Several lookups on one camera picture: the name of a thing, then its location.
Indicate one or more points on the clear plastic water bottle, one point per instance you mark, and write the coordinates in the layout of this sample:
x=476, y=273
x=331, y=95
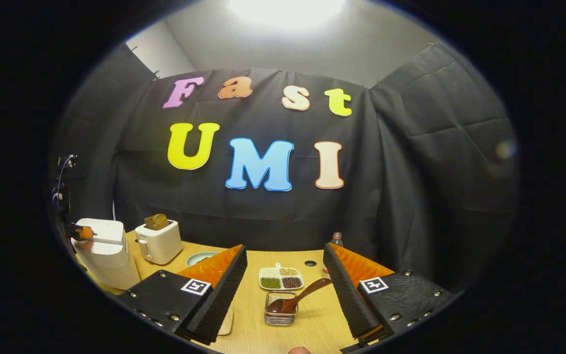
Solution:
x=337, y=239

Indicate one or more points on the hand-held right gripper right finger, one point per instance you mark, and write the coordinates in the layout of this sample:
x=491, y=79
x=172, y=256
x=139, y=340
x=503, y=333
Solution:
x=347, y=297

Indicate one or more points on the brown bread slice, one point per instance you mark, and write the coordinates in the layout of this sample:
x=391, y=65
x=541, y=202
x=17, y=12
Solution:
x=156, y=221

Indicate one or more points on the black backdrop cloth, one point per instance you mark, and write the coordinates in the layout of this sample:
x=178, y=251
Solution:
x=410, y=172

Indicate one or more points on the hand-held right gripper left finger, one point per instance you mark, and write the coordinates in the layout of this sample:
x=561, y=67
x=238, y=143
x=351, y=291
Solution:
x=219, y=295

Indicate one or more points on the white divided bean dish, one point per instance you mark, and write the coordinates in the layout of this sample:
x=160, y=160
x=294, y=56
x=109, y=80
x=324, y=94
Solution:
x=281, y=278

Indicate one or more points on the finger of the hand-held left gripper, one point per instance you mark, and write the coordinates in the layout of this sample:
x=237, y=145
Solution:
x=85, y=232

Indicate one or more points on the white rice cooker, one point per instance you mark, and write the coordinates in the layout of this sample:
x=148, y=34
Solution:
x=106, y=258

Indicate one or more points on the ceiling light panel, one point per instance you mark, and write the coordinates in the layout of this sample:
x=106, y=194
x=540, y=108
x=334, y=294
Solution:
x=288, y=10

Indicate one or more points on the brown wooden spoon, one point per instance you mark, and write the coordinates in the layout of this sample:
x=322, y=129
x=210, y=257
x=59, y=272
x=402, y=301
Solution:
x=302, y=295

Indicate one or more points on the clear glass container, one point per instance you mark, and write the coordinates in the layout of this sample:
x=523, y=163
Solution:
x=226, y=322

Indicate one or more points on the pale green plate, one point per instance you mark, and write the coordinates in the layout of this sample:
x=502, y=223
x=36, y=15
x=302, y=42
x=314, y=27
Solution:
x=199, y=257

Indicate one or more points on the white toaster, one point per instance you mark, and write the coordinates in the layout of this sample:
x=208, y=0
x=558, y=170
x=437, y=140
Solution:
x=160, y=243

